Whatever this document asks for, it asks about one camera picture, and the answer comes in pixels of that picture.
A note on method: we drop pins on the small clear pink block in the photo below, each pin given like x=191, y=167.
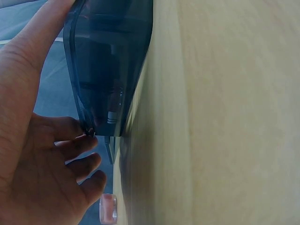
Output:
x=108, y=208

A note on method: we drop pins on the dark translucent plastic container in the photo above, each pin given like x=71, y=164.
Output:
x=105, y=65

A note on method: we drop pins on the person's left hand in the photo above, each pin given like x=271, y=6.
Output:
x=25, y=145

